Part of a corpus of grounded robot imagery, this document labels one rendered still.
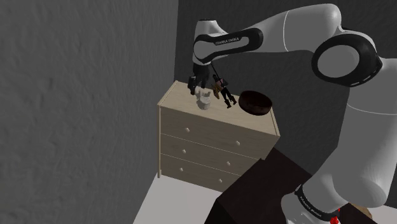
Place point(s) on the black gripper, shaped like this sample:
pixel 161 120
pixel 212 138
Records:
pixel 201 72

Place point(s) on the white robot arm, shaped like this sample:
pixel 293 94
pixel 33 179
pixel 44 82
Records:
pixel 310 28

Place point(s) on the white figure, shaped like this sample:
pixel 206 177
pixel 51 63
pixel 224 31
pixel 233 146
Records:
pixel 204 100

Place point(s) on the dark toy figure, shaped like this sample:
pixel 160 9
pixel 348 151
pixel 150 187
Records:
pixel 225 94

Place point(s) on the beige chest of drawers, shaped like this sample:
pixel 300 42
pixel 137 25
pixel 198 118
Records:
pixel 214 136

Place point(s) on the dark brown bowl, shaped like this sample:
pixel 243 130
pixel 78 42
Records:
pixel 255 103

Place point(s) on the dark robot stand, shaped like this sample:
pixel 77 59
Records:
pixel 257 192

